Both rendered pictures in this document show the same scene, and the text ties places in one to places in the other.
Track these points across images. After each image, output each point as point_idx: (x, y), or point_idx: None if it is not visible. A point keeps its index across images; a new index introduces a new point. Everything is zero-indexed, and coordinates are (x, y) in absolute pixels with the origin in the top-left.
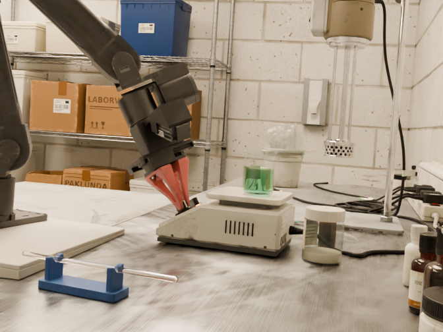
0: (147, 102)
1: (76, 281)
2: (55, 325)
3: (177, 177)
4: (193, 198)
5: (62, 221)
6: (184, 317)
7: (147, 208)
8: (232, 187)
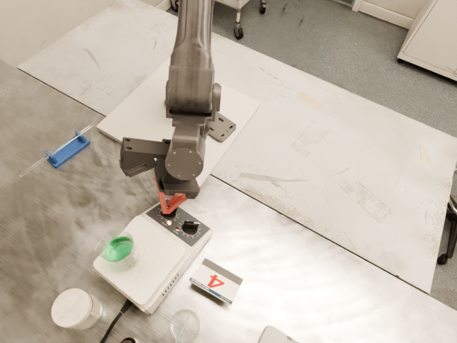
0: None
1: (71, 147)
2: (30, 139)
3: (182, 199)
4: (184, 221)
5: (219, 151)
6: (15, 184)
7: (321, 226)
8: (178, 251)
